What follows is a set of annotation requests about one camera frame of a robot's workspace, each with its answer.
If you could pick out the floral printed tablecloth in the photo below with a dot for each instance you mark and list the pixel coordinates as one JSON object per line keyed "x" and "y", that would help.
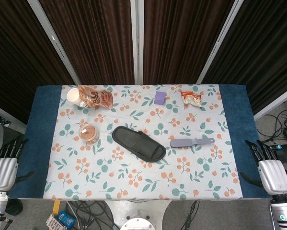
{"x": 138, "y": 175}

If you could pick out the colourful printed small box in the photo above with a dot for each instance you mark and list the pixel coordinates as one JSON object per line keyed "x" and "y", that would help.
{"x": 53, "y": 222}

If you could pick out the blue plastic packet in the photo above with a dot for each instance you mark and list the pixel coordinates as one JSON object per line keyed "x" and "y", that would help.
{"x": 66, "y": 218}

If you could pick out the blue table cover cloth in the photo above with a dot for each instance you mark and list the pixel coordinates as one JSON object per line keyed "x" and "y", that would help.
{"x": 45, "y": 107}

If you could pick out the clear jar of rubber bands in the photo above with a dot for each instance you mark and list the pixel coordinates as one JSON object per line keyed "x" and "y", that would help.
{"x": 88, "y": 134}

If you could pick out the purple foam cube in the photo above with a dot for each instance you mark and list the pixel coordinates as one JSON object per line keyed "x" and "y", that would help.
{"x": 160, "y": 98}

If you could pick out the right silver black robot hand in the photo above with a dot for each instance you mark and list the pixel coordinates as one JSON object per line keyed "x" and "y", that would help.
{"x": 273, "y": 176}

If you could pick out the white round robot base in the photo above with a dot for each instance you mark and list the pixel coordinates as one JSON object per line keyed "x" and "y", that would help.
{"x": 136, "y": 222}

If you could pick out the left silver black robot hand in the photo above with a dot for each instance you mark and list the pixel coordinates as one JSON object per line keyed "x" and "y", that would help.
{"x": 3, "y": 175}

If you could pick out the black rubber slipper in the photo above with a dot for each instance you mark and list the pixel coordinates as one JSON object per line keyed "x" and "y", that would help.
{"x": 133, "y": 141}

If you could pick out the black round floor object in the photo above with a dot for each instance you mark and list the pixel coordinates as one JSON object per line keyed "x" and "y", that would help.
{"x": 14, "y": 208}

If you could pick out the crumpled orange snack wrapper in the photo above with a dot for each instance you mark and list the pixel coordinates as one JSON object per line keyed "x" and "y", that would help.
{"x": 191, "y": 98}

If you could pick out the brown pleated partition panel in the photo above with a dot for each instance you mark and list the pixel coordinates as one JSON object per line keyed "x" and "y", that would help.
{"x": 181, "y": 43}
{"x": 14, "y": 60}
{"x": 265, "y": 48}
{"x": 93, "y": 43}

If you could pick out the white paper cup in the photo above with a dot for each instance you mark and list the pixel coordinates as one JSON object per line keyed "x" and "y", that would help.
{"x": 73, "y": 95}

